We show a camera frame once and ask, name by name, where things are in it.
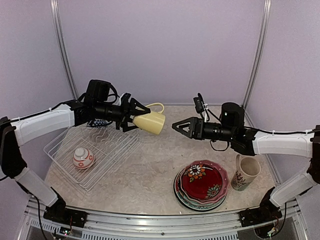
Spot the red teal patterned plate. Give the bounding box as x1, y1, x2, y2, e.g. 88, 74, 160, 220
173, 180, 226, 212

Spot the aluminium frame post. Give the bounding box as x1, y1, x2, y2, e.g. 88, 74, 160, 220
49, 0, 79, 99
241, 0, 273, 110

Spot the white wire dish rack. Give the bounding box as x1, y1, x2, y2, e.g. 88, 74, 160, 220
43, 124, 140, 192

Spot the white red patterned cup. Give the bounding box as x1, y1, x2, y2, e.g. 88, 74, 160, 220
72, 147, 95, 170

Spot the floral green mug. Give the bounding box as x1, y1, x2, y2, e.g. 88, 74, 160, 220
231, 154, 262, 192

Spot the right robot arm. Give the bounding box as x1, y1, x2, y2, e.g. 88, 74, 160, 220
172, 102, 320, 222

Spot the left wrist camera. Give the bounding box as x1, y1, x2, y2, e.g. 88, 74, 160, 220
116, 92, 131, 106

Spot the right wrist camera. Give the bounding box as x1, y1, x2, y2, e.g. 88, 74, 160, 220
193, 92, 210, 122

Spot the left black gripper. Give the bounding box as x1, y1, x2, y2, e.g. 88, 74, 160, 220
94, 97, 150, 132

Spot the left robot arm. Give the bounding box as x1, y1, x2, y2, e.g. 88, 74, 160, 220
0, 79, 151, 223

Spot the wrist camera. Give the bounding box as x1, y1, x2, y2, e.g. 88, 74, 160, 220
116, 92, 131, 106
193, 92, 210, 122

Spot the light green flower plate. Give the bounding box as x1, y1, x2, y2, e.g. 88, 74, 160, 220
173, 185, 226, 206

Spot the front aluminium rail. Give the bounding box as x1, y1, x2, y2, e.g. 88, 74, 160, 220
17, 198, 308, 240

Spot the left aluminium frame post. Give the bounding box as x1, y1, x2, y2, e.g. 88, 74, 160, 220
49, 0, 79, 99

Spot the black rimmed plate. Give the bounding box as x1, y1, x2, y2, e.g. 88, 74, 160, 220
173, 175, 226, 212

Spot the yellow ceramic mug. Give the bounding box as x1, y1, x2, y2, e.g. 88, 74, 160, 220
132, 102, 166, 135

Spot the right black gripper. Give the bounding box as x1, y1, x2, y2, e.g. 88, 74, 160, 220
172, 116, 236, 142

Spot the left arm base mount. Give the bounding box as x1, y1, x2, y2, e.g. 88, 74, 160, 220
43, 195, 88, 228

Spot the blue white patterned bowl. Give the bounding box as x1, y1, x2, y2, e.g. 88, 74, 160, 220
86, 119, 112, 128

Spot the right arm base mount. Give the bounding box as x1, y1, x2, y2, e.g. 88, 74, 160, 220
238, 187, 283, 227

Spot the right aluminium frame post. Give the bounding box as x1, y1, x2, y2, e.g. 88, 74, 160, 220
241, 0, 273, 110

